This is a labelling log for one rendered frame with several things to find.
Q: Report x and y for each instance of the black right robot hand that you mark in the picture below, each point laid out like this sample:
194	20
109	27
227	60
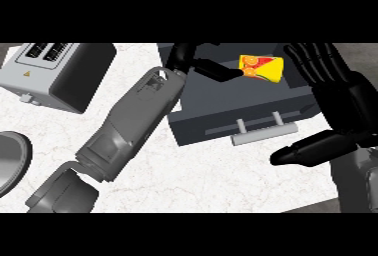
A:
340	100

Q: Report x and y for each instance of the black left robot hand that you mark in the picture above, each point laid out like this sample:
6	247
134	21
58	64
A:
207	66

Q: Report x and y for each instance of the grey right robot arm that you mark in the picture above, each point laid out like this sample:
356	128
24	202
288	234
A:
356	183

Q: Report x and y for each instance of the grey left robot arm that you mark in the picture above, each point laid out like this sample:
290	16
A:
127	116

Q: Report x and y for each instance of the yellow printed cup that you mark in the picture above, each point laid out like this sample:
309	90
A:
263	69

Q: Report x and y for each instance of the dark grey open drawer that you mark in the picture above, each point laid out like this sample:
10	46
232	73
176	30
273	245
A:
236	100

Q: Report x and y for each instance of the grey toaster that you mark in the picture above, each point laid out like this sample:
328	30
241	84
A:
53	75

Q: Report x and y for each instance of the grey round pan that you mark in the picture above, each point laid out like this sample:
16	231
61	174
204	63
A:
12	161

